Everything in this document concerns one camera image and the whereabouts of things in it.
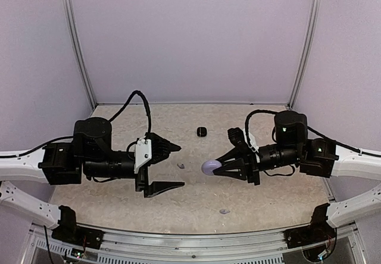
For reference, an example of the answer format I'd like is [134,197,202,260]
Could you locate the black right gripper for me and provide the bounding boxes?
[213,143,302,187]

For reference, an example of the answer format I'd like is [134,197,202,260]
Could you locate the purple charging case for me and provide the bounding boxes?
[201,160,222,176]

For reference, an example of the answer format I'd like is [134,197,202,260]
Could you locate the black charging case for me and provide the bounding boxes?
[196,127,207,137]

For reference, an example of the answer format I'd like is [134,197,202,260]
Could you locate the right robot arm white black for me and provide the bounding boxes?
[202,109,380,186]

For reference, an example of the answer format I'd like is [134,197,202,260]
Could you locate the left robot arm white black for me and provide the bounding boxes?
[1,117,185,243]

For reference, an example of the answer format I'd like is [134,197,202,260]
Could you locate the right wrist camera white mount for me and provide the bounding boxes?
[227,127,257,154]

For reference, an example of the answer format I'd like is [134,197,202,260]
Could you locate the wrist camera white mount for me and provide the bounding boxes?
[134,138,152,174]
[227,127,257,154]

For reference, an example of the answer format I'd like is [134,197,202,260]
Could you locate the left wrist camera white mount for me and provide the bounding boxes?
[134,138,152,174]

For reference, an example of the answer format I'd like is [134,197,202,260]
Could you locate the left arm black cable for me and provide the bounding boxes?
[0,90,152,159]

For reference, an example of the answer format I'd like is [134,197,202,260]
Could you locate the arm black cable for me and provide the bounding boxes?
[244,109,381,158]
[0,90,152,159]

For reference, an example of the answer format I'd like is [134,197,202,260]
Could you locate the aluminium front rail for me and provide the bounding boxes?
[20,221,367,264]

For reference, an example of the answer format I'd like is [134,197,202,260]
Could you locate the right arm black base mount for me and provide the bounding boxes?
[283,203,337,249]

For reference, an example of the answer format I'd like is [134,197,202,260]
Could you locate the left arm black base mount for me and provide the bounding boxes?
[52,205,104,250]

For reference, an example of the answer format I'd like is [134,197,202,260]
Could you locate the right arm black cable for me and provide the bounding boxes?
[244,109,381,158]

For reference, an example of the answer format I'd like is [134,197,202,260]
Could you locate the right aluminium corner post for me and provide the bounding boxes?
[287,0,321,109]

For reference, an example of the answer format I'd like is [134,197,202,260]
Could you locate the aluminium corner post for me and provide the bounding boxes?
[287,0,321,109]
[63,0,98,110]

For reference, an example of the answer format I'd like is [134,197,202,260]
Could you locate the left aluminium corner post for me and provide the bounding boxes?
[63,0,98,110]

